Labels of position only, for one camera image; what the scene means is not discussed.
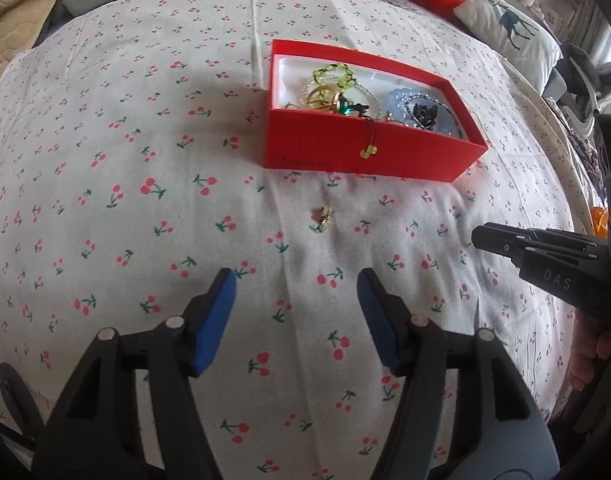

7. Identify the gold ring with green stone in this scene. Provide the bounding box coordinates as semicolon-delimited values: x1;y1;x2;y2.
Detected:
304;84;357;116

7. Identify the dark small bead bracelet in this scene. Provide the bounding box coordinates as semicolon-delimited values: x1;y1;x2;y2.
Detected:
404;97;462;134

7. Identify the black flower hair clip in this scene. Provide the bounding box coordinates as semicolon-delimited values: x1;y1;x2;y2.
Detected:
412;104;438;130

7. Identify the green beaded bracelet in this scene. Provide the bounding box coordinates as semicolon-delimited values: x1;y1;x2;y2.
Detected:
312;62;379;161

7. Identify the right hand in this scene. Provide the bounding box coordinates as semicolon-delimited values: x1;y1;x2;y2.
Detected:
567;310;611;391

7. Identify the grey office chair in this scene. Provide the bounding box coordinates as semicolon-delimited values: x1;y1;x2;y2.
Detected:
543;42;611;138

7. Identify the light blue beaded bracelet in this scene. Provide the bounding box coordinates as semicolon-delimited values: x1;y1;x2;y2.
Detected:
384;86;467;139

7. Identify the small silver gold earring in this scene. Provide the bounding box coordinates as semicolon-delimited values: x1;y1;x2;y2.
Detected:
316;206;333;232

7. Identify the white deer print pillow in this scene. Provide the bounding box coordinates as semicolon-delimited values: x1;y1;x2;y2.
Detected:
453;0;563;94

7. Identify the red cardboard box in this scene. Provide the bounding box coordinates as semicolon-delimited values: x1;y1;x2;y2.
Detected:
263;40;488;182

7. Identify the cherry print bed sheet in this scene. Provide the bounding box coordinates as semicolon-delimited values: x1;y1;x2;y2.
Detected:
0;0;584;479

